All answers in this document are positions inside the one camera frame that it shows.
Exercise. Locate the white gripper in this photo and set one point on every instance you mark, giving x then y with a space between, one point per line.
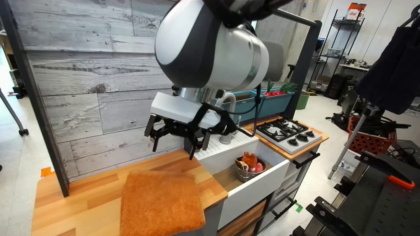
183 109

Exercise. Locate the orange terry towel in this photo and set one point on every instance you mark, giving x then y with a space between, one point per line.
161 204

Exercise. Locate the orange plush doll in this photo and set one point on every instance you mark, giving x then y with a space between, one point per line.
249 160

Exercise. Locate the pink plush doll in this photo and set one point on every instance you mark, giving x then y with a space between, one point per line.
259 166

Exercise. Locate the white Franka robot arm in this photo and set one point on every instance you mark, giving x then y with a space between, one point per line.
210 47

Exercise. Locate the grey toy stove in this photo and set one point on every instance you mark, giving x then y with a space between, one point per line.
286 135

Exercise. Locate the grey toy faucet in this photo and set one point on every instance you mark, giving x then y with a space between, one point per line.
229 99

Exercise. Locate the teal plastic bin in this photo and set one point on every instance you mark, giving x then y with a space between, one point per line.
275 105
244 105

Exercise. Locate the white toy sink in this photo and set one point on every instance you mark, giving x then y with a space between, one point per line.
253 187

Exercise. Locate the grey wood-look panel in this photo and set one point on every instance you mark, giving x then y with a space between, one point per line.
86 86

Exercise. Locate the wooden front drawer unit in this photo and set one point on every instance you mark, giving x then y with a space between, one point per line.
242 217

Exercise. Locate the grey toy oven cabinet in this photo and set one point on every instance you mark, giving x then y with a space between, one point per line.
288 178

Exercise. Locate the green plant toy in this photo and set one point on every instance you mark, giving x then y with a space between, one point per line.
286 86

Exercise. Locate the grey office chair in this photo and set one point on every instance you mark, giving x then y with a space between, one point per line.
275 60

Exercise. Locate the green bin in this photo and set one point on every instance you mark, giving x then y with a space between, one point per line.
301 99

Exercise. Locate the green tape piece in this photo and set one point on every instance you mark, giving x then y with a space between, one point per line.
298 207

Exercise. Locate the black wheeled stand leg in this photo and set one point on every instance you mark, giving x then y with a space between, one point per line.
10 113

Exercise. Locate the grey tripod pole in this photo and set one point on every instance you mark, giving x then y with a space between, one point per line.
346 144

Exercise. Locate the red plastic crate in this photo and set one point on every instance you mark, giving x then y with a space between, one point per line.
368 141

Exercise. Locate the orange white box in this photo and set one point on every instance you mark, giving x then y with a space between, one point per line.
354 10

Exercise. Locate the black perforated table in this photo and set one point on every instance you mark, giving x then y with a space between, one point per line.
384 210

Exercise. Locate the black hanging cloth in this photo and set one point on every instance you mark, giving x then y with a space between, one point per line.
393 69

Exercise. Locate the orange black clamp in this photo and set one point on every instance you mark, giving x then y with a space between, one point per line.
400 182

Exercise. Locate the black metal kitchen frame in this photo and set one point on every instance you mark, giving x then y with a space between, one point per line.
39 131

